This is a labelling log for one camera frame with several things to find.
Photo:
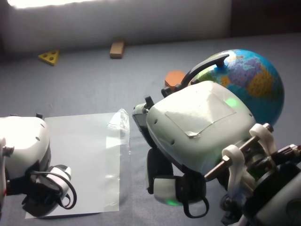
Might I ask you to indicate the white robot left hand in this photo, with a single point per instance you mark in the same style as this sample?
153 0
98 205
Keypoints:
23 146

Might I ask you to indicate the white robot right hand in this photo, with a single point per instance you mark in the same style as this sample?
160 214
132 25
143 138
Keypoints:
195 131

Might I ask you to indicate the blue globe with black arc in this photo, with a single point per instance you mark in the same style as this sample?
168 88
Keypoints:
258 77

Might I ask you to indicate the orange round block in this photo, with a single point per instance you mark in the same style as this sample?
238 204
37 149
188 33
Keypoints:
174 78

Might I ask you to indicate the white paper sheet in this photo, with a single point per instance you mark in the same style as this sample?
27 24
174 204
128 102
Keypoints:
82 153

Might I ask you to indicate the yellow triangle block with holes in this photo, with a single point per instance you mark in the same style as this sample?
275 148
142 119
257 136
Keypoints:
50 60

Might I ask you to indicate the grey table cloth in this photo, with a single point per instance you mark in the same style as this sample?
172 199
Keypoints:
94 89

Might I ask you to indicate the tan wooden rectangular block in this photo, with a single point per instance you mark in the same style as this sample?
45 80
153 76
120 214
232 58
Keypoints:
116 49

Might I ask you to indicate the white backdrop curtain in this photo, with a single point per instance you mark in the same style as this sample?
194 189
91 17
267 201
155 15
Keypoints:
117 21

